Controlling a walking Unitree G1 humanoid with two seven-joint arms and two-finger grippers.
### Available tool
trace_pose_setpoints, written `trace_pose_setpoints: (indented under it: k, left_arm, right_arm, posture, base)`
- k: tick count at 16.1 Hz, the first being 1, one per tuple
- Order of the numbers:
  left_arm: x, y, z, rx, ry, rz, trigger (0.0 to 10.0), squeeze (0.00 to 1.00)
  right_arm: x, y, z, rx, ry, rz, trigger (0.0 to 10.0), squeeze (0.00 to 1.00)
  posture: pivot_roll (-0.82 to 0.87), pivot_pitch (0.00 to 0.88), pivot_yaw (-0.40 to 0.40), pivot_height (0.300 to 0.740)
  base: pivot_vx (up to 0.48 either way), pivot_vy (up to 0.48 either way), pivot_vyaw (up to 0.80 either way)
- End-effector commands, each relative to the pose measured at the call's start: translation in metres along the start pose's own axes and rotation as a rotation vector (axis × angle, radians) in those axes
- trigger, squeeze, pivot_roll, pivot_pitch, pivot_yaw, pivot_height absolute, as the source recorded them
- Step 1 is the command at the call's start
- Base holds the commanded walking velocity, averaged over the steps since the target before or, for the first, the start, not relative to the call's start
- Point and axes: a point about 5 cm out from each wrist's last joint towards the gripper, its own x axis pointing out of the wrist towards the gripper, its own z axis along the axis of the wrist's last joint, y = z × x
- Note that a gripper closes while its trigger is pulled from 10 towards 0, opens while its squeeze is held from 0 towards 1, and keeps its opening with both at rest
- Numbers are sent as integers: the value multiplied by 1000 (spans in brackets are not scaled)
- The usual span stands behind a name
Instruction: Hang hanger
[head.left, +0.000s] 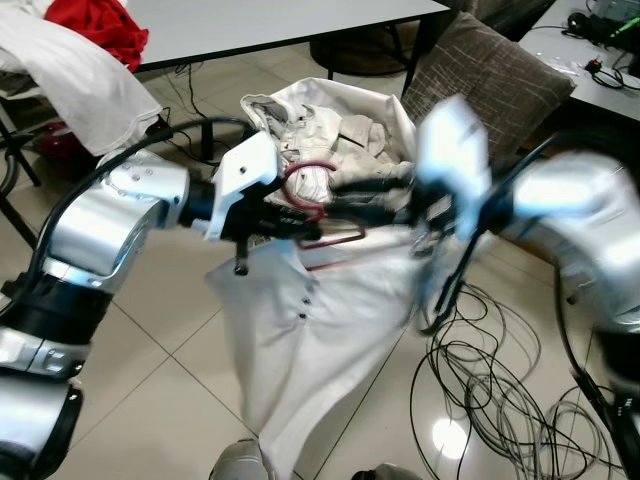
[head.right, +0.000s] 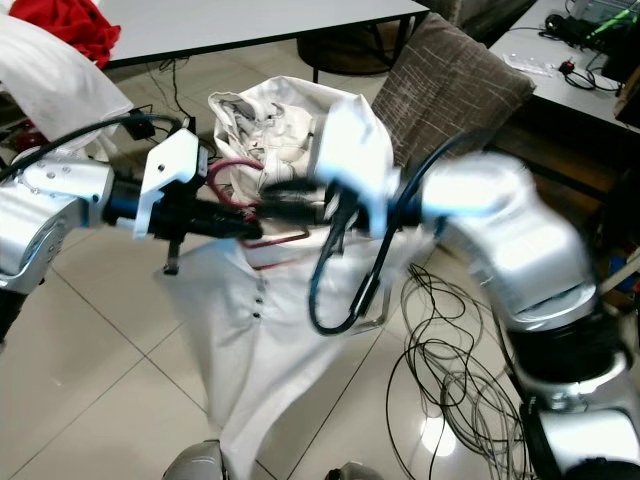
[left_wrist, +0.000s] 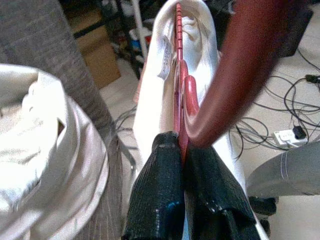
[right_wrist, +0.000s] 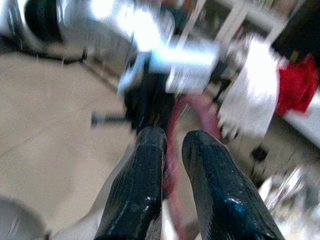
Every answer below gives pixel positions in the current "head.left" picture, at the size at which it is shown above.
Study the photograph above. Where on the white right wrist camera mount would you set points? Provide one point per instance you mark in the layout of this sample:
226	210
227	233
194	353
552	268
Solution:
450	150

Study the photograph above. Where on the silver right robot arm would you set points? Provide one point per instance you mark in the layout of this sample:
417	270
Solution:
570	200

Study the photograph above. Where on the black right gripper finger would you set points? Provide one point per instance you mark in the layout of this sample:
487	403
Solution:
370	187
372	216

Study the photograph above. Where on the white jacket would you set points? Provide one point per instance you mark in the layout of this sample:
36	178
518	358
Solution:
70	90

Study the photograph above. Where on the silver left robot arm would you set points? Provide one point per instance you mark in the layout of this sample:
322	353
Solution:
100	220

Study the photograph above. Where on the white laundry bundle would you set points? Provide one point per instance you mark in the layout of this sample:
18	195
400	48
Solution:
340	130

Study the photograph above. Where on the white side table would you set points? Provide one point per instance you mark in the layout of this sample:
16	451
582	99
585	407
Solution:
560	50

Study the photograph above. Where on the white polo shirt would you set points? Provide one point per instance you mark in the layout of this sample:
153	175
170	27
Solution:
320	350

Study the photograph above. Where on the brown fabric chair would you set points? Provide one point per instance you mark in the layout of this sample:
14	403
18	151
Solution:
500	85

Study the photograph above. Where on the grey robot right foot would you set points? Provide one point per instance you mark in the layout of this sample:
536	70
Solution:
380	472

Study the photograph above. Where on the red plastic hanger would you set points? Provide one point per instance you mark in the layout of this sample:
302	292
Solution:
310	163

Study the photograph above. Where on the brown wicker basket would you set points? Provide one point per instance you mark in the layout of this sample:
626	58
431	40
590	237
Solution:
350	55

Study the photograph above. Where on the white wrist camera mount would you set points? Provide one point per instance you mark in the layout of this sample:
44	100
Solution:
245	175
450	150

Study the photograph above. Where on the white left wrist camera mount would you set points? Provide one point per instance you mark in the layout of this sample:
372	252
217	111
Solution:
245	175

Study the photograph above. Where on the long white folding table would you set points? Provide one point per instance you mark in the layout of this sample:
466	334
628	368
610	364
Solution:
280	25

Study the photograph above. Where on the grey robot left foot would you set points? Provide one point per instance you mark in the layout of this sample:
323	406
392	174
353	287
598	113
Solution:
240	465

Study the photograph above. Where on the black electronic device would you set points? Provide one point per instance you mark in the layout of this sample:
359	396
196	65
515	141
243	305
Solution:
610	25

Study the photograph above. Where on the grey robot foot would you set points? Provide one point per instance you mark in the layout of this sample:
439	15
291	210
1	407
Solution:
380	472
240	465

